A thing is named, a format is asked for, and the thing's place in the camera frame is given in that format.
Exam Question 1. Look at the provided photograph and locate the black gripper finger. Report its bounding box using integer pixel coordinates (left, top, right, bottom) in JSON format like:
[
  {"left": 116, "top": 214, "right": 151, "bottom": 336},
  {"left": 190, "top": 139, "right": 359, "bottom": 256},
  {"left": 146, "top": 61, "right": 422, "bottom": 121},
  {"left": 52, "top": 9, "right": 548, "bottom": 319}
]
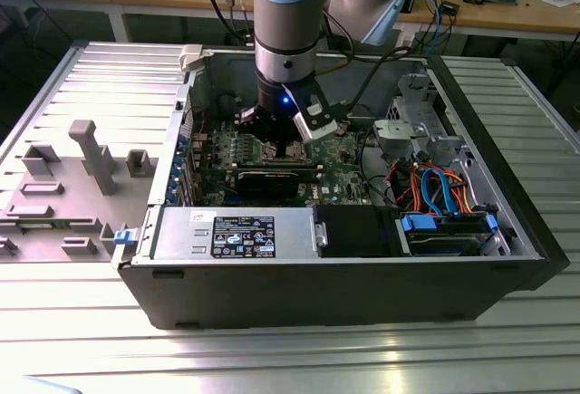
[{"left": 238, "top": 106, "right": 292, "bottom": 159}]

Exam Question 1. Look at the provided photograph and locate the black RAM slot row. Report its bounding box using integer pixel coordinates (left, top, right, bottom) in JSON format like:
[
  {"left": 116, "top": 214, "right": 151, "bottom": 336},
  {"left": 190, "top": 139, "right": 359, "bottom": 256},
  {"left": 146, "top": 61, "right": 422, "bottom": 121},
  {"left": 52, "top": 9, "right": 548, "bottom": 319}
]
[{"left": 235, "top": 160, "right": 321, "bottom": 173}]

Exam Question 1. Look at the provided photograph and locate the black graphics card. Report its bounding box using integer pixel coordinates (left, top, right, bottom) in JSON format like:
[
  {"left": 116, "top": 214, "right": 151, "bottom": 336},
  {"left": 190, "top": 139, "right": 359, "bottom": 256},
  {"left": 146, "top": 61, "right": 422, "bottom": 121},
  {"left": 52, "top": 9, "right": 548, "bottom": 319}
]
[{"left": 235, "top": 168, "right": 300, "bottom": 201}]

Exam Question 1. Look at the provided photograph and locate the pale grey case latch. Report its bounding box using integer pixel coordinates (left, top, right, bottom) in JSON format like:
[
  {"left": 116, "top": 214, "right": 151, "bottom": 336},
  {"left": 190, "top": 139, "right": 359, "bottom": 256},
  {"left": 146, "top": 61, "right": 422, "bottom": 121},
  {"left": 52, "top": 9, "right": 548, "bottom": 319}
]
[{"left": 179, "top": 43, "right": 205, "bottom": 73}]

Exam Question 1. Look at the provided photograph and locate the green motherboard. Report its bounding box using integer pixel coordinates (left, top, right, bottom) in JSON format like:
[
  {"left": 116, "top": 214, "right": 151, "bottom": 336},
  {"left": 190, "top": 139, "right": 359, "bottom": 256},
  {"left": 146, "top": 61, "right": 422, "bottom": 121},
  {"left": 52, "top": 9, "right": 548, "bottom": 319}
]
[{"left": 189, "top": 115, "right": 377, "bottom": 207}]

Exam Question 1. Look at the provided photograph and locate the black printed label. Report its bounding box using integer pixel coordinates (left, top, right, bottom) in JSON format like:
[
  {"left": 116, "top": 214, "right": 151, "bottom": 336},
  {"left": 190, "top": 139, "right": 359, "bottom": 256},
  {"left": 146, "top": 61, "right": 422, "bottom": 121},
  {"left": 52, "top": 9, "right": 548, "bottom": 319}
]
[{"left": 212, "top": 216, "right": 276, "bottom": 259}]

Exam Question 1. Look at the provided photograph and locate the silver metal drive cage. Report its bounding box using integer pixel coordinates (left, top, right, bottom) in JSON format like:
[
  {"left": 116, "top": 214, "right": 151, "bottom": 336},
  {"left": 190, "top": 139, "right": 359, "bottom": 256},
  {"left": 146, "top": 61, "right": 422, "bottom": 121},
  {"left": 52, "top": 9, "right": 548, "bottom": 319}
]
[{"left": 373, "top": 72, "right": 475, "bottom": 173}]

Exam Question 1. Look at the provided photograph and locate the silver power supply unit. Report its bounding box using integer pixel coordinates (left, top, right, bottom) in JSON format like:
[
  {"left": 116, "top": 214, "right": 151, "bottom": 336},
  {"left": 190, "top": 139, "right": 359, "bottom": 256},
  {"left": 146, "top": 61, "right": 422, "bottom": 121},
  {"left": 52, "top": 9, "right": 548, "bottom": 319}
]
[{"left": 151, "top": 206, "right": 316, "bottom": 262}]

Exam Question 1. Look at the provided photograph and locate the black open PC case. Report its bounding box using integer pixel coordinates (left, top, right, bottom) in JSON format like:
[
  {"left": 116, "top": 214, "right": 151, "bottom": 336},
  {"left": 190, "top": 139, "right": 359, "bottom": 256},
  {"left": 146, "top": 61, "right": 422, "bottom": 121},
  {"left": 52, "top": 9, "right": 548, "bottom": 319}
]
[{"left": 110, "top": 44, "right": 571, "bottom": 332}]

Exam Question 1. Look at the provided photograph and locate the grey plastic parts rack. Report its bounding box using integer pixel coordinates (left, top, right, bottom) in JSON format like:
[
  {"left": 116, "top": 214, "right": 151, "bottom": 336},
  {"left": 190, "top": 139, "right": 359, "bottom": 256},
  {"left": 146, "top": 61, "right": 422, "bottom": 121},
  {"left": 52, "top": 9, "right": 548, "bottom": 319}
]
[{"left": 0, "top": 119, "right": 160, "bottom": 264}]

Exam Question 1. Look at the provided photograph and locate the hard disk in blue carrier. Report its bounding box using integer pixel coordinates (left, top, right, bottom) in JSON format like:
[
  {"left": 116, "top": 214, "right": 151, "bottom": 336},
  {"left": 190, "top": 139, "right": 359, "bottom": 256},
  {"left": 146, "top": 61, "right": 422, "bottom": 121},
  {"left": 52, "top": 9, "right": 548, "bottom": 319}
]
[{"left": 397, "top": 212, "right": 499, "bottom": 257}]

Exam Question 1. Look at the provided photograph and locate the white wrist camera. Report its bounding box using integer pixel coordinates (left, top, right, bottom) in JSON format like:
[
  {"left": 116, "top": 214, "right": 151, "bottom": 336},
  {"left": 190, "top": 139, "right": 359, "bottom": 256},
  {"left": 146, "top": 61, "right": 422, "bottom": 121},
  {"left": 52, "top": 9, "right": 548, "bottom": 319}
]
[{"left": 289, "top": 82, "right": 340, "bottom": 143}]

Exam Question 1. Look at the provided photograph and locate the black camera cable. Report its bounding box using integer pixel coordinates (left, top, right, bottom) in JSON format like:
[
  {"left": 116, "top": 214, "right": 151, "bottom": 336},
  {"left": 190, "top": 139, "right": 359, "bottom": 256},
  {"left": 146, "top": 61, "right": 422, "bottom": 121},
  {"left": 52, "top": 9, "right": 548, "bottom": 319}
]
[{"left": 324, "top": 4, "right": 411, "bottom": 120}]

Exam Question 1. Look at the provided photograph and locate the blue flat wire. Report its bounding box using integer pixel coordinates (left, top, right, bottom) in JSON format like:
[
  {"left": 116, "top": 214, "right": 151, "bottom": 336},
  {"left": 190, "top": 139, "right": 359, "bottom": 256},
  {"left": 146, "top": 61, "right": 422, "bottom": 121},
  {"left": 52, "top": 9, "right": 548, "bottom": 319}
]
[{"left": 420, "top": 165, "right": 459, "bottom": 219}]

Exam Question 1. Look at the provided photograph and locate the blue hanging cable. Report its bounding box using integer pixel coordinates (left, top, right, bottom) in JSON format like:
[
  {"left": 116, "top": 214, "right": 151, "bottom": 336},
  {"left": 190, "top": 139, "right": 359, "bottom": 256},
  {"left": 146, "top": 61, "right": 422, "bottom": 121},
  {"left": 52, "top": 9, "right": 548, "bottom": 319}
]
[{"left": 432, "top": 0, "right": 450, "bottom": 58}]

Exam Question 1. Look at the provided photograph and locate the orange wire bundle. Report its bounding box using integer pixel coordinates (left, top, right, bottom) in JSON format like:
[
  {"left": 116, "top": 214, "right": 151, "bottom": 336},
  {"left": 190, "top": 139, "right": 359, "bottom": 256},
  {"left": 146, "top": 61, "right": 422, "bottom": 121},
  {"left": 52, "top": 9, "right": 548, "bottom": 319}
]
[{"left": 405, "top": 165, "right": 475, "bottom": 216}]

